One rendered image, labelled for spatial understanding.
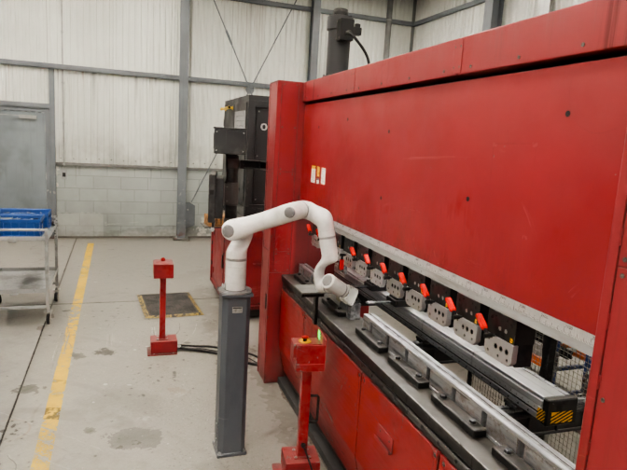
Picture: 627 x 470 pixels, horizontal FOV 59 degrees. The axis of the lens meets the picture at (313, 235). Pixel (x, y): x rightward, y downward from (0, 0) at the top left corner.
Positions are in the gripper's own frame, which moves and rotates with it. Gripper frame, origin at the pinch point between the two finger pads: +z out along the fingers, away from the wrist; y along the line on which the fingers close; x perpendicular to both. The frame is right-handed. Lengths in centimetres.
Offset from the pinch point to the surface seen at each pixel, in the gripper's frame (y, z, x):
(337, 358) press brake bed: -34.4, 0.1, -2.2
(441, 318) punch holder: -7, -53, -80
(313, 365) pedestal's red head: -43.0, -14.2, 0.9
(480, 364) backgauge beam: -15, -16, -86
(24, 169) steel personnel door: 73, 87, 781
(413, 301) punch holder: -1, -43, -59
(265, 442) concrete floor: -97, 31, 47
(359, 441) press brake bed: -69, -2, -35
